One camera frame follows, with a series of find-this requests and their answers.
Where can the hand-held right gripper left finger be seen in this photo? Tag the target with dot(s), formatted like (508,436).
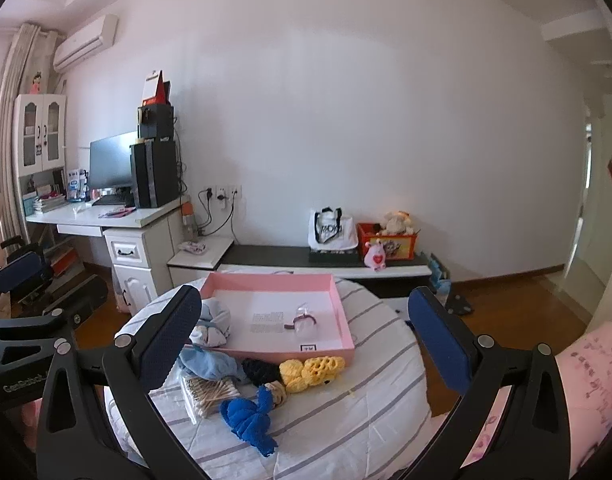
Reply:
(168,340)

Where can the blue scrunchie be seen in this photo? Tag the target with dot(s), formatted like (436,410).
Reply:
(246,417)

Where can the pink cloth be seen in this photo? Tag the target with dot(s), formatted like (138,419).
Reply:
(30,420)

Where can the plain light blue cloth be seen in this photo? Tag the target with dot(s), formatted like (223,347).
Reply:
(211,365)

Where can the beige plush toy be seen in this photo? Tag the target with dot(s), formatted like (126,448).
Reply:
(396,222)

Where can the black scrunchie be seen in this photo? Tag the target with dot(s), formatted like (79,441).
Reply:
(261,371)

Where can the pink plush with heart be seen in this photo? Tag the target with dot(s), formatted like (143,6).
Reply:
(376,257)

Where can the red and white calendar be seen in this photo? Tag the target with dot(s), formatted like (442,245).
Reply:
(153,87)

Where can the black computer tower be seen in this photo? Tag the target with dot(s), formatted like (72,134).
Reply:
(153,175)

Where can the black stand base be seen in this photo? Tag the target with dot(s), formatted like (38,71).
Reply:
(458,305)

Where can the red toy box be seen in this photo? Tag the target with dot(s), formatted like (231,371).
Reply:
(391,247)

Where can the pink printed quilt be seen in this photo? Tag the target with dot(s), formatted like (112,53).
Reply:
(586,375)

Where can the white glass-door cabinet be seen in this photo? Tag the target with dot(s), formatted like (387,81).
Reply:
(38,130)

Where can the blue and white pack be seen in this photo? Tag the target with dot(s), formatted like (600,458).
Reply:
(77,185)

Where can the pink pens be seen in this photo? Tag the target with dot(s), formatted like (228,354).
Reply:
(117,212)

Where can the cotton swabs packet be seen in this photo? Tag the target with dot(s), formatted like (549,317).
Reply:
(206,395)

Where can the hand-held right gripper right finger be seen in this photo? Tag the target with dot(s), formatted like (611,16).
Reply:
(438,340)

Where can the stack of books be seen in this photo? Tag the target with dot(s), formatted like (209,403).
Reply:
(46,203)

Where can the white wall outlets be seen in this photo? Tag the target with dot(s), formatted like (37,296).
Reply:
(221,192)

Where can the pink cardboard tray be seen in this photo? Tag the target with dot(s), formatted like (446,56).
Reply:
(316,352)

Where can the black keyboard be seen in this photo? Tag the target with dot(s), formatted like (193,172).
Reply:
(113,200)

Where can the white desk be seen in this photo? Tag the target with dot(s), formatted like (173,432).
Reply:
(86,217)

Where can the yellow crocheted scrunchie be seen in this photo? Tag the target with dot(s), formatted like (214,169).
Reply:
(311,372)

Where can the small doll figure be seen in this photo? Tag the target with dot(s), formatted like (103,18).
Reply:
(36,84)

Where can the striped white table cover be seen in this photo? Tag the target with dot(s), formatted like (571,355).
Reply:
(336,425)

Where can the low black-top bench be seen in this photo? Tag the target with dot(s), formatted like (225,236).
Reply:
(286,254)

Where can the black computer monitor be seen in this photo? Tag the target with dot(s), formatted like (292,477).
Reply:
(111,160)

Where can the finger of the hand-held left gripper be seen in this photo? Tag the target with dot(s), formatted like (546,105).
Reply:
(16,332)
(21,272)

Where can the black storage box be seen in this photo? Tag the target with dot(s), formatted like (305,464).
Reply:
(156,122)

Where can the white air conditioner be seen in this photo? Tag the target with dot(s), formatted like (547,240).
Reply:
(83,42)

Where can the white tote bag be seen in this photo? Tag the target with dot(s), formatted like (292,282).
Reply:
(331,232)

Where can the small pink floral pouch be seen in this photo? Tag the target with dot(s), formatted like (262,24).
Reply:
(192,248)

